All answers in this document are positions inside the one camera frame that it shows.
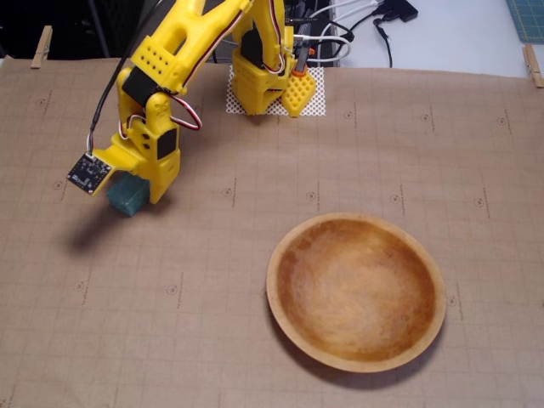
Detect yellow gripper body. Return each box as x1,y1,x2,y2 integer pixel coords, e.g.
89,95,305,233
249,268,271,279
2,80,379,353
93,116,184,180

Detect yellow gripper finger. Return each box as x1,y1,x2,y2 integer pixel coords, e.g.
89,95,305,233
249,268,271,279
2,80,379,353
148,150,183,205

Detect blue block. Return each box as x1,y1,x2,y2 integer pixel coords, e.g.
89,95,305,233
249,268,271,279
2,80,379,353
105,173,150,218

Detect round wooden bowl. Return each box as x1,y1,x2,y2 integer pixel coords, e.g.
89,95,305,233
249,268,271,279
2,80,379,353
266,212,447,374

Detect gift wrap paper sheet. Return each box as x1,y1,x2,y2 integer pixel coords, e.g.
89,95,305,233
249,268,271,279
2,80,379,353
0,57,544,408

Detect wooden clothespin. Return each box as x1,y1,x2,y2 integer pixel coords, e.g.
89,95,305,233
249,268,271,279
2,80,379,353
30,25,54,70
521,42,544,89

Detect white mesh mat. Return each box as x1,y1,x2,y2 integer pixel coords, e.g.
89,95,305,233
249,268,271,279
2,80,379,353
224,64,328,118

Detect black adapter box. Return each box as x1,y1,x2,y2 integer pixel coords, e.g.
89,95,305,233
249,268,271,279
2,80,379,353
373,0,420,23

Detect green cutting mat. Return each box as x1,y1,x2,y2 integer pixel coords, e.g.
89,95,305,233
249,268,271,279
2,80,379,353
505,0,544,43

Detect red white black servo wire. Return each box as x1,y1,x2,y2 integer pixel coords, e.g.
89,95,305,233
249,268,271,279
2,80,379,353
168,93,204,133

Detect black camera circuit board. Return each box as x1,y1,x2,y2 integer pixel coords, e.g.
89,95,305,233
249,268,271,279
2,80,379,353
66,152,112,196

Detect black camera cable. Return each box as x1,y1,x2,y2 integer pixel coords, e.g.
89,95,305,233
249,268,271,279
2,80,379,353
87,0,167,154

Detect black and white cables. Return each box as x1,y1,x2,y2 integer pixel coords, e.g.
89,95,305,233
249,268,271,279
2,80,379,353
292,33,354,65

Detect long white cable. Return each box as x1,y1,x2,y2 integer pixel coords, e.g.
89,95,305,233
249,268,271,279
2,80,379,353
308,0,383,22

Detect black power cable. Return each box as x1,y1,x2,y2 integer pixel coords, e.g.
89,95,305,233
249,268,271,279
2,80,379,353
372,15,394,69

